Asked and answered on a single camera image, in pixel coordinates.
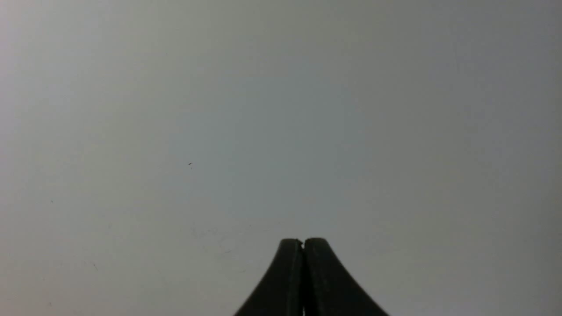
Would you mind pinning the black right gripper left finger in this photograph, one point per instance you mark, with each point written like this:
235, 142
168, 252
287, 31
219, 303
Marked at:
278, 293

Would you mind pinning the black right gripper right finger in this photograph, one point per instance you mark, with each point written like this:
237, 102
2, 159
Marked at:
330, 288

